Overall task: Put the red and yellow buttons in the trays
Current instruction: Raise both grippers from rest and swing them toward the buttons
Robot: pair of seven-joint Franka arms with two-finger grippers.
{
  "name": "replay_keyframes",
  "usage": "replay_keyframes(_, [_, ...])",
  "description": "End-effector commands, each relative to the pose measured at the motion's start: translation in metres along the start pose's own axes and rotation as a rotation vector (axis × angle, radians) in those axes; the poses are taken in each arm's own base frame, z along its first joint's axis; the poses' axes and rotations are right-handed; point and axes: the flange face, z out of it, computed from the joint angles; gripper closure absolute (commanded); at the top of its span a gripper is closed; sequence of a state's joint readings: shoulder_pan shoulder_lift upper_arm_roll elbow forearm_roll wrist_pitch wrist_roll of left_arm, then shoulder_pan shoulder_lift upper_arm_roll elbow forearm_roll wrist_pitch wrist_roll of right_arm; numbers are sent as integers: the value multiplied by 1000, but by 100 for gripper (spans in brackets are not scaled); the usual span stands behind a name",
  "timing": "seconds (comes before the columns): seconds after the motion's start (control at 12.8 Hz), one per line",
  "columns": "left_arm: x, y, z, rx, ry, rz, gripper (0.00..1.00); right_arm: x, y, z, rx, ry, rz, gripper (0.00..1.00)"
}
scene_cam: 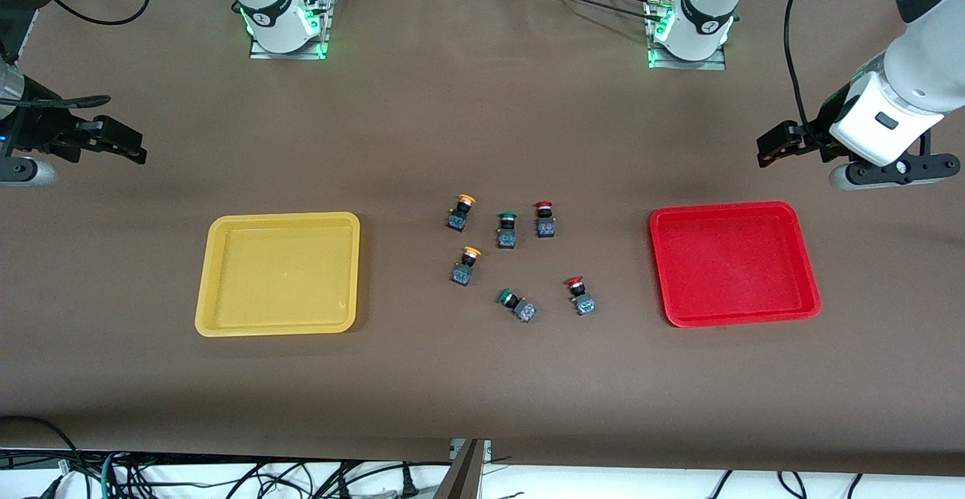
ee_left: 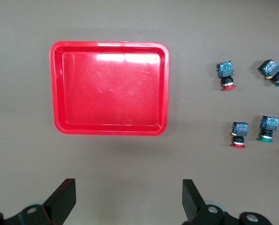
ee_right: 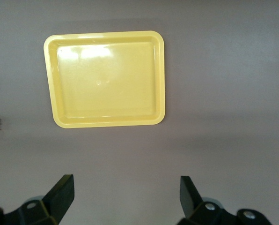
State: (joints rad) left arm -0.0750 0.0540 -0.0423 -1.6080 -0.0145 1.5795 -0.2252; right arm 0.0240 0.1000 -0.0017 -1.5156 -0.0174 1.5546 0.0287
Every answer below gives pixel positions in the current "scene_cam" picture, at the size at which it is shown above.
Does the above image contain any yellow push button switch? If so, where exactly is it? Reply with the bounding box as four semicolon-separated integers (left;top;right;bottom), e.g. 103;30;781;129
451;246;483;287
445;194;477;231

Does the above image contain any red plastic tray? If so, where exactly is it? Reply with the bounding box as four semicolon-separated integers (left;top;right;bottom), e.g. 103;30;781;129
649;201;822;329

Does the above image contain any yellow plastic tray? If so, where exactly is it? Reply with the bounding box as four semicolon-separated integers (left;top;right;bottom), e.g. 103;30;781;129
195;212;361;338

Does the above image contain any brown table cover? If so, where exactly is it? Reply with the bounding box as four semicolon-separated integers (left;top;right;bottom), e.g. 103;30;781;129
0;0;965;477

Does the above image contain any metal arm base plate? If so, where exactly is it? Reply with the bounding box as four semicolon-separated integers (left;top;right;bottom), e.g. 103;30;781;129
646;0;728;72
249;0;334;60

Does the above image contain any black looped floor cable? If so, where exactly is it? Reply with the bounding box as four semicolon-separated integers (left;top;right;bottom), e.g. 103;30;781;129
0;415;82;499

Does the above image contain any aluminium frame post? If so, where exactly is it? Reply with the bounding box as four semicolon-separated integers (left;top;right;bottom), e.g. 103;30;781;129
433;439;492;499

